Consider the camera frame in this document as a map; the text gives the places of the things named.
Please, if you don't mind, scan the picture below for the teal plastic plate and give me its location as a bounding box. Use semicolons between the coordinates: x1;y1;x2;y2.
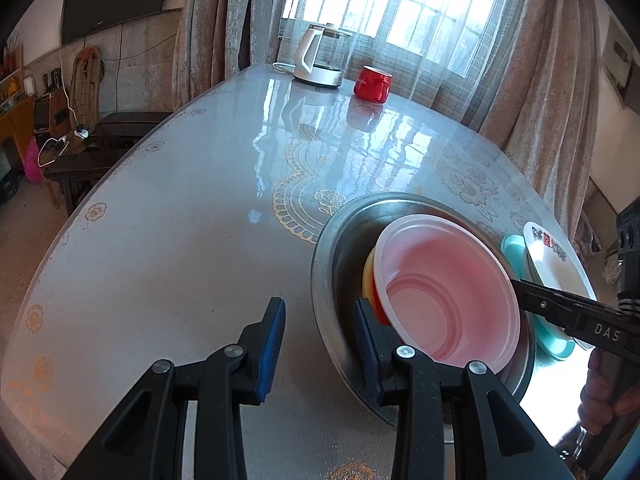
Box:
500;233;576;362

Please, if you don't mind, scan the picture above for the red mug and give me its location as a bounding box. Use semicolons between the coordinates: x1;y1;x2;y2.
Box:
353;65;393;103

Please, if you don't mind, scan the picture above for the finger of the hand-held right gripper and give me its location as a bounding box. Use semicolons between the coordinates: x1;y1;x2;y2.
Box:
515;279;621;316
511;282;571;331

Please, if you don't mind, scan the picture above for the barred window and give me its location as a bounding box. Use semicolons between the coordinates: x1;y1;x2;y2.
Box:
282;0;506;71

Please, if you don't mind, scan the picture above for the dark wooden bench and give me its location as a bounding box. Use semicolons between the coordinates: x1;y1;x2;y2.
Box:
44;111;173;216

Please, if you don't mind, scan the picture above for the sheer white curtain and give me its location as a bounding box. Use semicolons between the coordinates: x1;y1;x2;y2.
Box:
277;0;521;131

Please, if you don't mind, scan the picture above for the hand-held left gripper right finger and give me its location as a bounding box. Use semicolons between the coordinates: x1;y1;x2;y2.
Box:
354;297;573;480

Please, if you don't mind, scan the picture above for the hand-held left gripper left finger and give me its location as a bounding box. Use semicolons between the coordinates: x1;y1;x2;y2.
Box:
62;296;287;480

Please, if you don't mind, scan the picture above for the red plastic bowl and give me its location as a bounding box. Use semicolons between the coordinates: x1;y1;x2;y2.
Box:
372;214;522;375

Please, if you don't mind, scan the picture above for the white electric kettle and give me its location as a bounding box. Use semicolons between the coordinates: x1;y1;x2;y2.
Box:
272;22;353;88

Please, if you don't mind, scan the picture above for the large white floral plate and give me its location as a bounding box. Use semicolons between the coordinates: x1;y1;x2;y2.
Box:
522;221;598;351

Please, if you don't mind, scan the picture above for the yellow plastic bowl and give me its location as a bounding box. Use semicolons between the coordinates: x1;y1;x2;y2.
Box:
361;247;393;328

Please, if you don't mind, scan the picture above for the wall electrical box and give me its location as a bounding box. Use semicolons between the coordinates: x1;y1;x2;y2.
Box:
600;35;640;106

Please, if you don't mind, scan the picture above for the person's right hand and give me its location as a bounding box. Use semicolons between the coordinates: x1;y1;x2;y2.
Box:
577;347;640;435

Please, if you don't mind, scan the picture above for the beige curtain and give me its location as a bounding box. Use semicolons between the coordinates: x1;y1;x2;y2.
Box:
171;0;296;111
470;0;601;246

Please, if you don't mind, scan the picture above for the bamboo folding chair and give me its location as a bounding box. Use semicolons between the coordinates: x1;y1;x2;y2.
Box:
67;46;103;128

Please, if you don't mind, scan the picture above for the stainless steel bowl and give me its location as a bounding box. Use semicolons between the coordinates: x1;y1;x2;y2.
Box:
310;192;537;418

